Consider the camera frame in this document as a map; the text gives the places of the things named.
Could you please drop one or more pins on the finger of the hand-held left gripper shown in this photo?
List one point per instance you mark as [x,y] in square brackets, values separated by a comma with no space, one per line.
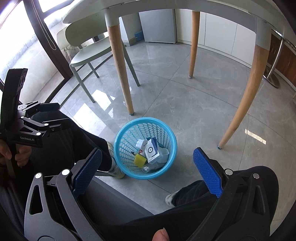
[60,124]
[49,107]

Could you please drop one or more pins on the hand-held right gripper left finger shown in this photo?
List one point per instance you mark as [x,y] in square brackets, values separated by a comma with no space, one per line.
[89,169]

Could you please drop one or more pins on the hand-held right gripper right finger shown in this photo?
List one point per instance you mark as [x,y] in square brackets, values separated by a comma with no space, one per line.
[208,172]

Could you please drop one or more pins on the blue plastic basket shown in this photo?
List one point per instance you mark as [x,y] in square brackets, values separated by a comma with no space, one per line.
[122,143]

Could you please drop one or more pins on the white plastic container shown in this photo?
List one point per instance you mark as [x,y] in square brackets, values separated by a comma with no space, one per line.
[141,144]
[164,154]

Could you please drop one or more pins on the yellow green sponge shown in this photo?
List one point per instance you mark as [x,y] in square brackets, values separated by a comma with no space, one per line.
[140,160]

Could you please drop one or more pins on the clear plastic bag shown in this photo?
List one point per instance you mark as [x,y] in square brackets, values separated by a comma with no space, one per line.
[150,168]

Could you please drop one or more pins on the white blue cardboard box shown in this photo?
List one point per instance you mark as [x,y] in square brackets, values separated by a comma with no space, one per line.
[152,150]

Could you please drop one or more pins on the person's left hand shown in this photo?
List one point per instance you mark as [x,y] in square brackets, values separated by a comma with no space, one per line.
[24,154]

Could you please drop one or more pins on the person's right hand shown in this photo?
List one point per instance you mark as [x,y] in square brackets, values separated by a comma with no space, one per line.
[161,235]

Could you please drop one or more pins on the person's left white shoe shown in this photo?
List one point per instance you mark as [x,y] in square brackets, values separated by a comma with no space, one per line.
[116,171]

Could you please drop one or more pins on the person's white shoe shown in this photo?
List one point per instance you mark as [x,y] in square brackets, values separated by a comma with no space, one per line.
[116,171]
[170,199]

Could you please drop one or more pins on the person's right white shoe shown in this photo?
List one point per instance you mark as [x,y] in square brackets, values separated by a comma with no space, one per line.
[170,199]

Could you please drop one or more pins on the person's right leg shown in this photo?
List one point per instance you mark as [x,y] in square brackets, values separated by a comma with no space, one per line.
[185,220]

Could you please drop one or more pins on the green chair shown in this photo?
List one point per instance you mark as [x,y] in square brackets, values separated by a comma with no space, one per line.
[90,53]

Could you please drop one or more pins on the white chair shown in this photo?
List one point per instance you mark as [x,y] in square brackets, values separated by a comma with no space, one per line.
[61,37]

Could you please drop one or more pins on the round white table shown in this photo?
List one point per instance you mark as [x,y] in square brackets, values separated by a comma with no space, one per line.
[117,46]

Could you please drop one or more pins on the small blue box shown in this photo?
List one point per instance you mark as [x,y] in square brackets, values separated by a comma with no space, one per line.
[139,36]

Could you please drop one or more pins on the metal stand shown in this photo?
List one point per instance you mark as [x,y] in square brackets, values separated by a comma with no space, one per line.
[272,78]

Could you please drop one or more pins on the white kitchen counter cabinet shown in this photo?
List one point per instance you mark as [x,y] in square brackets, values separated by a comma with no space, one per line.
[219,39]

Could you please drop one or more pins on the dark wooden cabinet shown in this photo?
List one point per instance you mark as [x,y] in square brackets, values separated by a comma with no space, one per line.
[286,62]

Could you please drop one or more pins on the grey refrigerator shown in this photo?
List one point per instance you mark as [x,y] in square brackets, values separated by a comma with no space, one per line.
[159,25]

